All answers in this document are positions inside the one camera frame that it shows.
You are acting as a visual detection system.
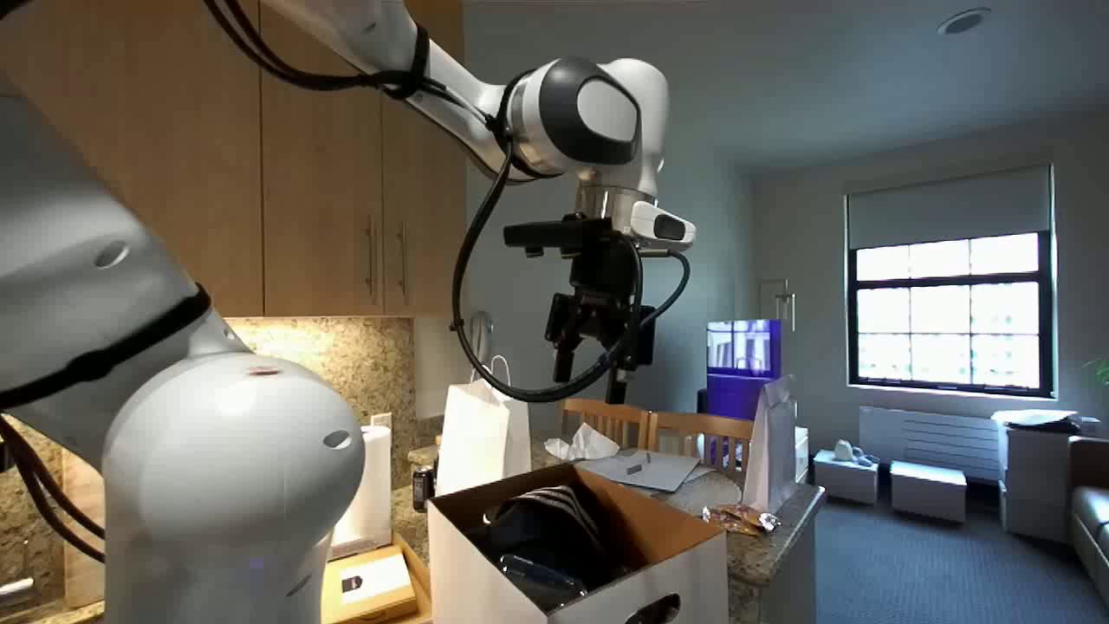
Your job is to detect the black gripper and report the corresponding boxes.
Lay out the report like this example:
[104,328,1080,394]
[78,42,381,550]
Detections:
[544,214,659,406]

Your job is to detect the navy jacket with white stripes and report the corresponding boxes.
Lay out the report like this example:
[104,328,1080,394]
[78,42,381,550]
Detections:
[463,481,643,618]

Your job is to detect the white cardboard box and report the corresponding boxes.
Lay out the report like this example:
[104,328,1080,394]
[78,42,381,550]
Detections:
[426,460,735,624]

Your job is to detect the white floor storage box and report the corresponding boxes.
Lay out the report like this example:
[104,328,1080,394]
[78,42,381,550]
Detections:
[809,440,882,511]
[888,458,971,528]

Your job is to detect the wooden chair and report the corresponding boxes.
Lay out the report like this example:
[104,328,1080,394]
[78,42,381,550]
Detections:
[560,394,656,458]
[643,409,754,480]

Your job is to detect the crumpled white tissue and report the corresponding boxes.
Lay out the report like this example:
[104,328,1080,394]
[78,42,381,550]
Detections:
[541,421,623,466]

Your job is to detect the grey notebook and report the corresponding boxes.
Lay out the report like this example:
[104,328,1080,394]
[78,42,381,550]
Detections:
[576,446,703,500]

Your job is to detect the glowing purple monitor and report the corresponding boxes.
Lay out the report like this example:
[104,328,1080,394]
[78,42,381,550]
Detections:
[703,316,785,424]

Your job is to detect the clear plastic bag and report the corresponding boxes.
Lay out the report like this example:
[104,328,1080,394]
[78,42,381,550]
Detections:
[742,379,800,517]

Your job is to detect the shiny snack wrapper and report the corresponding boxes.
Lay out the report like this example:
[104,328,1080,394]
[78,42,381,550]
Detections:
[703,500,783,536]

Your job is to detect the dark bottle with wooden cap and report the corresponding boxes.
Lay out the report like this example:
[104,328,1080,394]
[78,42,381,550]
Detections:
[407,453,441,514]

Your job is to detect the white paper towel roll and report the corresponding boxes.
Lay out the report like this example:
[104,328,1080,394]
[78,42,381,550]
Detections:
[329,421,399,550]

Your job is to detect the wooden upper kitchen cabinets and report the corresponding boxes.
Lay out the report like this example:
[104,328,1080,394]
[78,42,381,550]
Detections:
[0,0,471,323]

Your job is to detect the wooden tray with label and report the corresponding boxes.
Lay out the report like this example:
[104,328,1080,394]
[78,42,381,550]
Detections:
[305,540,424,624]

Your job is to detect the black framed window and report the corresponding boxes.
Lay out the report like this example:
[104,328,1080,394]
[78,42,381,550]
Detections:
[844,228,1058,399]

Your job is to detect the grey roller blind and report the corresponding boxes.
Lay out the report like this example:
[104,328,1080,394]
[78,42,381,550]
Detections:
[842,164,1059,254]

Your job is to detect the grey printer cabinet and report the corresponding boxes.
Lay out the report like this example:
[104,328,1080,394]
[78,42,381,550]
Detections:
[992,406,1103,543]

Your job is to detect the round ceiling light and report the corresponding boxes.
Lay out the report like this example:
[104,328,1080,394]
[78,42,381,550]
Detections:
[935,2,995,42]

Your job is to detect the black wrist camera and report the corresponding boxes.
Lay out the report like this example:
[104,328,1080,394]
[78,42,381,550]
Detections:
[501,220,583,260]

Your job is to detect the white wall radiator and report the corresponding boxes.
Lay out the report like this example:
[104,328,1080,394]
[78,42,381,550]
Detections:
[856,402,1006,481]

